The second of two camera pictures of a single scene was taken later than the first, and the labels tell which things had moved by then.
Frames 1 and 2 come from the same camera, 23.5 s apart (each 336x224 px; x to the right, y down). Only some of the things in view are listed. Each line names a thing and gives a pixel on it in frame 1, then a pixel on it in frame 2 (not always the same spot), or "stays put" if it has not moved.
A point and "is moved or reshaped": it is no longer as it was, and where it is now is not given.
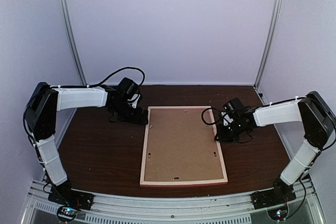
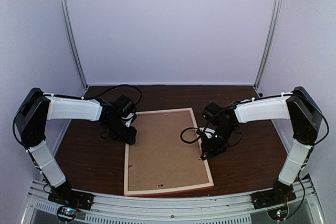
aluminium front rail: x=213 y=208 stays put
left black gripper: x=136 y=119 -> x=128 y=138
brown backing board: x=180 y=146 is moved or reshaped
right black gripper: x=222 y=137 -> x=211 y=149
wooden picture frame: x=181 y=148 -> x=168 y=189
